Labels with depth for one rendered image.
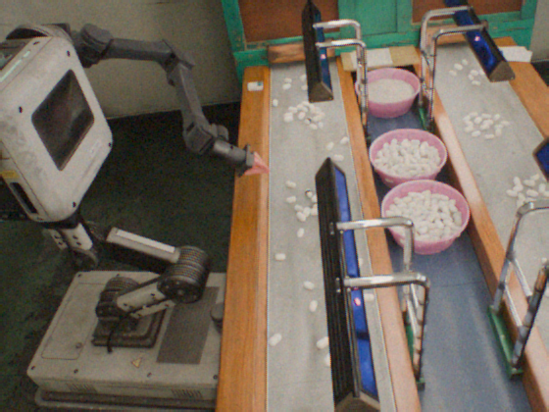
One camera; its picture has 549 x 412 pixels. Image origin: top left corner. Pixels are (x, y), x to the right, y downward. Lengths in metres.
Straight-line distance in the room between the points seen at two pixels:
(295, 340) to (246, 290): 0.20
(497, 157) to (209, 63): 1.99
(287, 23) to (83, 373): 1.57
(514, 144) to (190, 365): 1.32
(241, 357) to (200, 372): 0.37
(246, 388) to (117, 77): 2.49
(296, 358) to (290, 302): 0.17
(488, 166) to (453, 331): 0.62
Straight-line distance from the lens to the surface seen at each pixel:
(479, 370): 1.45
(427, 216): 1.68
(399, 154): 1.91
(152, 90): 3.48
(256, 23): 2.38
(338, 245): 1.10
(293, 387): 1.35
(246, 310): 1.46
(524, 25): 2.60
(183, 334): 1.82
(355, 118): 2.02
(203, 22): 3.21
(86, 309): 2.03
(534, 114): 2.09
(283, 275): 1.54
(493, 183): 1.80
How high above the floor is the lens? 1.94
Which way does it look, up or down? 42 degrees down
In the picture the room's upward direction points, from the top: 8 degrees counter-clockwise
